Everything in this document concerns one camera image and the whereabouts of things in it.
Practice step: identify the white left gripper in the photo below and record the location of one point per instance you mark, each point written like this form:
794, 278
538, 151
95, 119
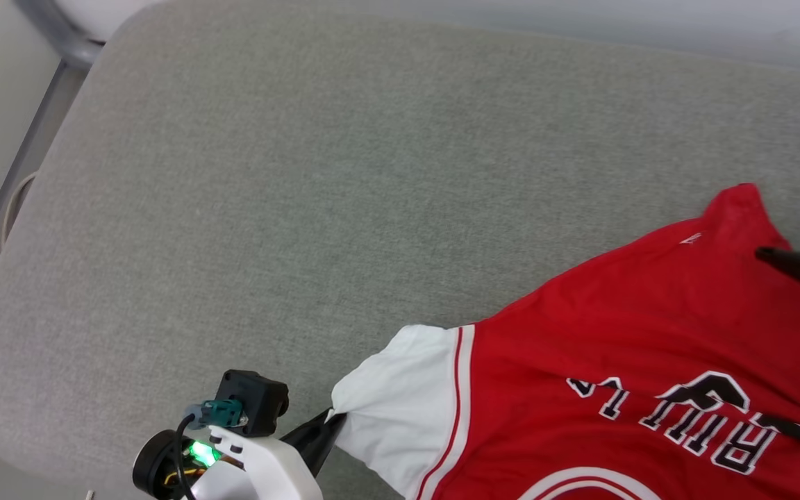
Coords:
268, 472

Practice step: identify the red and white basketball jersey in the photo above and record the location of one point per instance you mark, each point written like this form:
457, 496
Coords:
580, 347

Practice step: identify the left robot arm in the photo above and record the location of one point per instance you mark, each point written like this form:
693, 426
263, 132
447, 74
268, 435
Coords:
153, 462

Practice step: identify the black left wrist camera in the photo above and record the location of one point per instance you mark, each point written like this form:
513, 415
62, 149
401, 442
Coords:
257, 399

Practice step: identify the teal left camera connector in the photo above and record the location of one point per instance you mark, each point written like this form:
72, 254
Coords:
219, 413

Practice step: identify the grey floor rail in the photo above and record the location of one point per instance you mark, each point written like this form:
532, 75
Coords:
18, 167

